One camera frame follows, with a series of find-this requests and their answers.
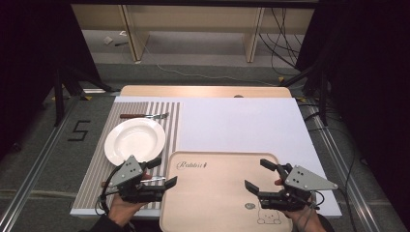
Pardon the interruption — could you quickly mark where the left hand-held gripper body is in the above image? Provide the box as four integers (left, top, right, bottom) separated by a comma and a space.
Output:
108, 154, 167, 204

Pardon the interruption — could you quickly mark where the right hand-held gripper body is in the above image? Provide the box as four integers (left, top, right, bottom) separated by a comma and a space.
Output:
257, 162, 339, 213

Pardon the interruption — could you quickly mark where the wooden-handled metal cutlery piece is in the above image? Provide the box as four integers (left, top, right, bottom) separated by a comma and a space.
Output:
140, 173, 167, 185

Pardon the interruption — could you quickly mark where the person's right hand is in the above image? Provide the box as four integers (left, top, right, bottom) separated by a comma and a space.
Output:
274, 179, 327, 232

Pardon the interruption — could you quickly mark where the person's left hand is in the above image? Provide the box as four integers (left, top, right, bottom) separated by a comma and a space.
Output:
102, 173, 153, 228

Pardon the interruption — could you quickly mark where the white round plate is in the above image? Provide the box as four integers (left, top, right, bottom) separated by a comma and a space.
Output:
103, 117, 166, 167

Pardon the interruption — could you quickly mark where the grey striped placemat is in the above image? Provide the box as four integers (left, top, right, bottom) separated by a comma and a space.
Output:
73, 101, 182, 211

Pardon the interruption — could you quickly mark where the beige tray with bear print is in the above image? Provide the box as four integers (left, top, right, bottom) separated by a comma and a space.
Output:
159, 150, 294, 232

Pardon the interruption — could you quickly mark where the white board sheet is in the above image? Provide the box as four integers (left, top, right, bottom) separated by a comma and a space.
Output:
70, 95, 343, 218

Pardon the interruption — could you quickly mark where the black metal stand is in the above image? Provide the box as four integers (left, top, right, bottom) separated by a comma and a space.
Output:
279, 61, 331, 128
51, 62, 122, 128

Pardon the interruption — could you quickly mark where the light wooden table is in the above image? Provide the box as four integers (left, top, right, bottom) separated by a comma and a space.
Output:
119, 84, 293, 99

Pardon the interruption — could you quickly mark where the light wooden shelf unit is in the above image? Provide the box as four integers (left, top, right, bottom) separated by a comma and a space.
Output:
70, 3, 316, 64

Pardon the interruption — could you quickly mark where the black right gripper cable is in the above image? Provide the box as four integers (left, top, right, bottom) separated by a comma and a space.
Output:
294, 189, 327, 228

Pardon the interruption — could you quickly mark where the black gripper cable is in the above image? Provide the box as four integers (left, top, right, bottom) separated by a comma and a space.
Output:
94, 165, 125, 217
294, 189, 327, 228

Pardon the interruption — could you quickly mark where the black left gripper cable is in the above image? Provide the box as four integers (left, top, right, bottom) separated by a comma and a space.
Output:
94, 165, 125, 217

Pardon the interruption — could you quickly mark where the wooden-handled metal fork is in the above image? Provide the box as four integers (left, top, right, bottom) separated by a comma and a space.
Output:
119, 111, 170, 120

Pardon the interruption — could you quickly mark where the aluminium floor rail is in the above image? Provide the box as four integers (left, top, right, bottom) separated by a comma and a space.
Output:
0, 96, 85, 232
301, 101, 383, 232

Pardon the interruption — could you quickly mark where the black floor cable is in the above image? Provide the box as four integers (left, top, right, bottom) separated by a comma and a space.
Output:
298, 98, 361, 232

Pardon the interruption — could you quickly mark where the white floor cable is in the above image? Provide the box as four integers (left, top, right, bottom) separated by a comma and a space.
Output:
136, 38, 280, 88

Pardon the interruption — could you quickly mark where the bundle of black cables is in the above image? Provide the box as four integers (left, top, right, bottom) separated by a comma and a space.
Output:
258, 7, 306, 77

